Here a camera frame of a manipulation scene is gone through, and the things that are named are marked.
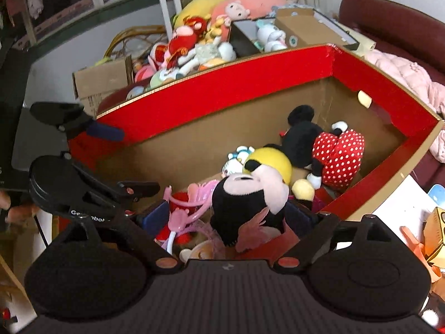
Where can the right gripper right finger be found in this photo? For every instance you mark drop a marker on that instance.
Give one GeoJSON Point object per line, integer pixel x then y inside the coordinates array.
{"type": "Point", "coordinates": [314, 231]}

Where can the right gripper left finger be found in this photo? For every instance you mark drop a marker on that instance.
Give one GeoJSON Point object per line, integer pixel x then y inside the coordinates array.
{"type": "Point", "coordinates": [133, 239]}

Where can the Mickey Mouse plush toy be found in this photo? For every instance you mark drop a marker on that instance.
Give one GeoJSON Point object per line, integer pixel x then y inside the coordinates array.
{"type": "Point", "coordinates": [249, 207]}

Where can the Minnie Mouse plush toy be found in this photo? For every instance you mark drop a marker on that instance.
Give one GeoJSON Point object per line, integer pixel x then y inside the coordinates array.
{"type": "Point", "coordinates": [333, 157]}

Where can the pink plastic toy glasses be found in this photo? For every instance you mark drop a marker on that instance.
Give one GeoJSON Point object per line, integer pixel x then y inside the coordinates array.
{"type": "Point", "coordinates": [187, 215]}

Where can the red food gift box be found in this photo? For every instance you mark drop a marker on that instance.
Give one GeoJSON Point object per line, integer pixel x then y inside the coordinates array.
{"type": "Point", "coordinates": [182, 132]}

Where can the small doraemon figure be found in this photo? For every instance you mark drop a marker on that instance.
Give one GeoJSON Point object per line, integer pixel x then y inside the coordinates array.
{"type": "Point", "coordinates": [236, 160]}

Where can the white instruction sheet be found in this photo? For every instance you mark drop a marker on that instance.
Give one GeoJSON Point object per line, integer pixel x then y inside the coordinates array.
{"type": "Point", "coordinates": [409, 205]}

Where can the yellow cardboard box toy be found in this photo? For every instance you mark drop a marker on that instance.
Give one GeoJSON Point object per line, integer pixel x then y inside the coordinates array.
{"type": "Point", "coordinates": [434, 238]}

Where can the orange plastic toy pan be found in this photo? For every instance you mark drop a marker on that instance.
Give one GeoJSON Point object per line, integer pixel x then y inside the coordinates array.
{"type": "Point", "coordinates": [419, 251]}

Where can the red chinese doll plush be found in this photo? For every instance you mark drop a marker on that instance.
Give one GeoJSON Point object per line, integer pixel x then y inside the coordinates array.
{"type": "Point", "coordinates": [184, 39]}

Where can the pink puffy jacket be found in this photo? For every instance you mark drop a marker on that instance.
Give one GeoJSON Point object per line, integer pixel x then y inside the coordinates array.
{"type": "Point", "coordinates": [412, 76]}

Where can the yellow plush pillow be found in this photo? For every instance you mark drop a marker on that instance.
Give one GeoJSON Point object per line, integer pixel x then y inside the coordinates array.
{"type": "Point", "coordinates": [199, 8]}

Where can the brown open cardboard box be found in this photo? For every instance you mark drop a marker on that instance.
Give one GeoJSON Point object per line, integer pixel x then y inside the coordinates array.
{"type": "Point", "coordinates": [306, 27]}

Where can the dark red leather sofa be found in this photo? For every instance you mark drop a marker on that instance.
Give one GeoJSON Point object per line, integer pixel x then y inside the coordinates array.
{"type": "Point", "coordinates": [399, 30]}

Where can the pink monkey plush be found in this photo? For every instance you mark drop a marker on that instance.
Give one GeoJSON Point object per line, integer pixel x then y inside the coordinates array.
{"type": "Point", "coordinates": [245, 9]}

